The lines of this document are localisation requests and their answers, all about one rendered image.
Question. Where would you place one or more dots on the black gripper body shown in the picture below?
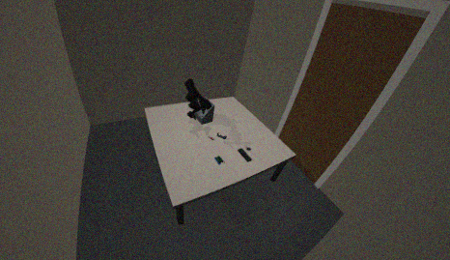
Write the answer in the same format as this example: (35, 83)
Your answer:
(196, 108)

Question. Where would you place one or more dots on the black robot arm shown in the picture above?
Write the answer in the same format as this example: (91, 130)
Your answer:
(193, 94)

